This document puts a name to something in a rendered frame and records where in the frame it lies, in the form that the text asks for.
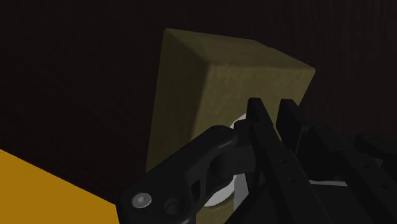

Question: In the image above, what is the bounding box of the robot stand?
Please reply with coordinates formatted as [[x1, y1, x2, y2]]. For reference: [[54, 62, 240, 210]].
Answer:
[[145, 27, 316, 224]]

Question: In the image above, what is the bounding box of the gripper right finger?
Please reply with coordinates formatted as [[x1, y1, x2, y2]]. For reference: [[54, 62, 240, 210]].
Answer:
[[275, 99, 397, 224]]

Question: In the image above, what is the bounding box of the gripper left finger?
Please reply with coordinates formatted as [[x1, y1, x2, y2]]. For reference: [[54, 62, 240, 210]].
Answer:
[[116, 97, 331, 224]]

